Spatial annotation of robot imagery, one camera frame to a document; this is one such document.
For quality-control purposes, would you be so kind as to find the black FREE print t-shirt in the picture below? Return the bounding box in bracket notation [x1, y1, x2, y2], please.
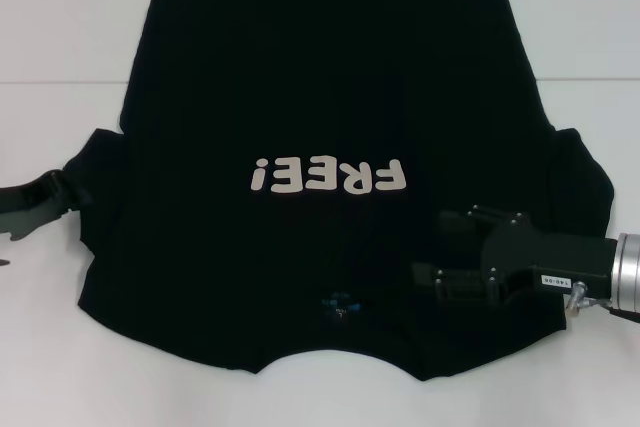
[62, 0, 616, 384]

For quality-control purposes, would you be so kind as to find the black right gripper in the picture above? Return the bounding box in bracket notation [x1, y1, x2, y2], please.
[410, 204, 619, 306]

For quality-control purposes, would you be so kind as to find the dark right arm cable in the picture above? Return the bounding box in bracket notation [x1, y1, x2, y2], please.
[587, 296, 640, 324]

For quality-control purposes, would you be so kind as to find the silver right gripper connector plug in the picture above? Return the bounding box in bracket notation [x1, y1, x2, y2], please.
[563, 281, 591, 319]

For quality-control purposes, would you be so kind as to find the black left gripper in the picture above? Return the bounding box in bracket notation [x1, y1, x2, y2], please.
[0, 169, 96, 244]

